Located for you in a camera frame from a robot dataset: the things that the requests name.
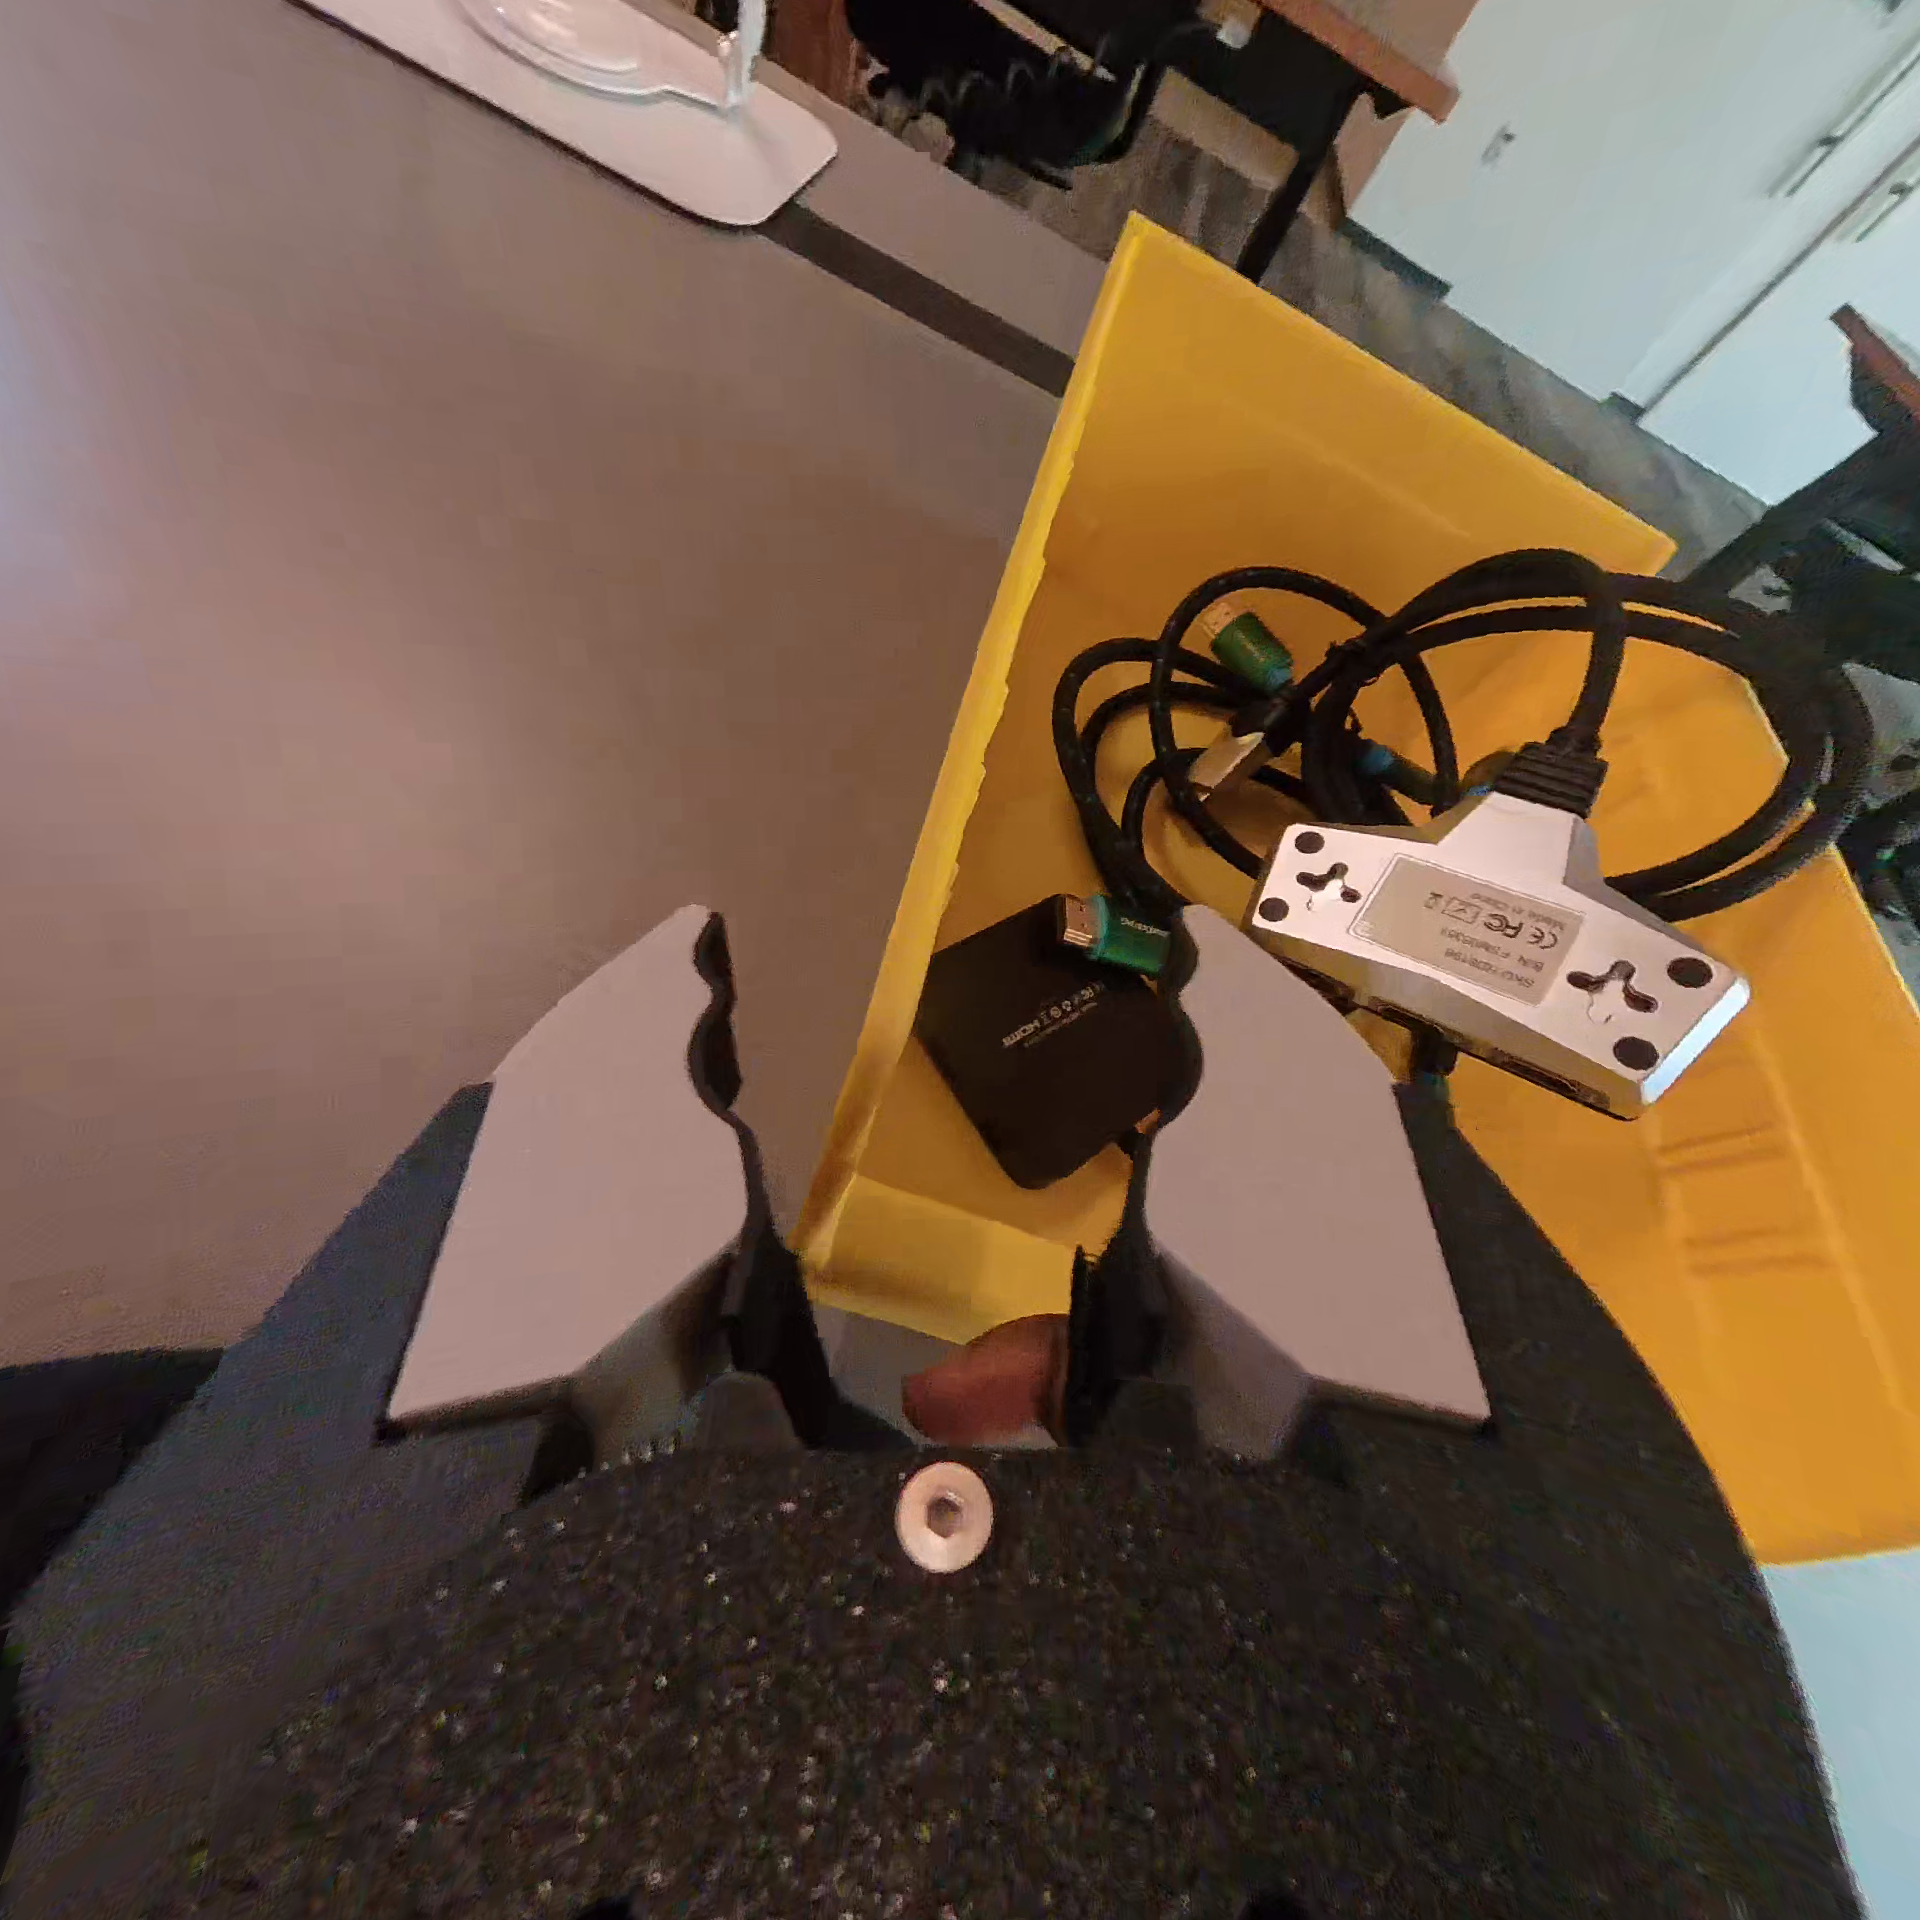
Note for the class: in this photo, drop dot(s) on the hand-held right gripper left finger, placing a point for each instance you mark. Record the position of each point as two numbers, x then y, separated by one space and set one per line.
601 1171

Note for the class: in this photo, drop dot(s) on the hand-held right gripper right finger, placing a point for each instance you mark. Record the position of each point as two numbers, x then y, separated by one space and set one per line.
1290 1201

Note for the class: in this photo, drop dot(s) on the yellow plastic bin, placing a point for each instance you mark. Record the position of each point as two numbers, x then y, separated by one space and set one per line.
1276 422

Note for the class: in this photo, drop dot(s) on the grey desk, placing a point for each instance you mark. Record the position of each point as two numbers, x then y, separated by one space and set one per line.
375 600

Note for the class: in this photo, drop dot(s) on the wooden top office desk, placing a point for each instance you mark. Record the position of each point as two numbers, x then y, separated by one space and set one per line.
1353 55

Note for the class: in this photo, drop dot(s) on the blackboard on white stand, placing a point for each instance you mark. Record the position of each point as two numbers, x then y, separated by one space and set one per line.
677 149

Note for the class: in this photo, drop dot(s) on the black office chair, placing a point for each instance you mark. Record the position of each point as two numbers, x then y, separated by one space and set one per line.
1020 90

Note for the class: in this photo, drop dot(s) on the small black switch box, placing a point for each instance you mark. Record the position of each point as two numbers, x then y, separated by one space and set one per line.
1034 1063

